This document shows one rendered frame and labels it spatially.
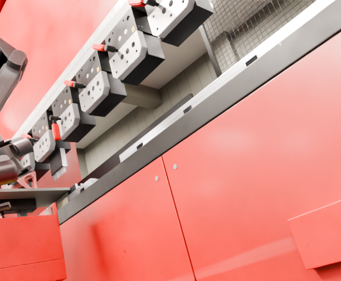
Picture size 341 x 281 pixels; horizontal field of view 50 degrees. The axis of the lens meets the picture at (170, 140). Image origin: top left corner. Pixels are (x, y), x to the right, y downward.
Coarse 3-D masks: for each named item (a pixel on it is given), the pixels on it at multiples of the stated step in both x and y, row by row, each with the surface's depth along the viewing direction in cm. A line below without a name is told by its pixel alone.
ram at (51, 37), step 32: (32, 0) 164; (64, 0) 140; (96, 0) 122; (128, 0) 108; (0, 32) 194; (32, 32) 161; (64, 32) 138; (32, 64) 159; (64, 64) 136; (32, 96) 156; (0, 128) 184
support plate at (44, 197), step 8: (0, 192) 116; (8, 192) 118; (16, 192) 120; (24, 192) 122; (32, 192) 124; (40, 192) 126; (48, 192) 128; (56, 192) 130; (64, 192) 132; (40, 200) 133; (48, 200) 136; (56, 200) 138
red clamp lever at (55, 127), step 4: (52, 116) 132; (56, 116) 133; (52, 120) 132; (56, 120) 133; (52, 124) 131; (56, 124) 131; (52, 128) 131; (56, 128) 131; (52, 132) 130; (56, 132) 130; (56, 136) 129; (60, 136) 131
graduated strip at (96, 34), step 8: (120, 0) 111; (120, 8) 111; (112, 16) 114; (104, 24) 117; (96, 32) 120; (88, 40) 124; (88, 48) 124; (80, 56) 127; (72, 64) 131; (64, 72) 136; (56, 88) 140; (48, 96) 144; (40, 104) 150; (32, 112) 155; (24, 128) 161; (16, 136) 167
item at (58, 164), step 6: (60, 150) 141; (54, 156) 144; (60, 156) 140; (54, 162) 144; (60, 162) 140; (66, 162) 140; (54, 168) 144; (60, 168) 140; (54, 174) 144; (60, 174) 141; (54, 180) 145
